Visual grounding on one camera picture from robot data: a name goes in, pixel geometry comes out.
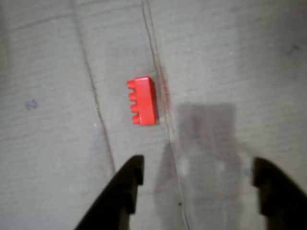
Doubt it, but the red lego block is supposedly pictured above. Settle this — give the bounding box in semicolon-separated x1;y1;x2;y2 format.
126;75;158;126

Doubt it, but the beige cardboard sheet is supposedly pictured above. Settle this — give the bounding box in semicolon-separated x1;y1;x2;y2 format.
0;0;307;230

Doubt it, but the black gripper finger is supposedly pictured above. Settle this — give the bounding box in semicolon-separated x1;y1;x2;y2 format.
252;157;307;230
74;155;145;230

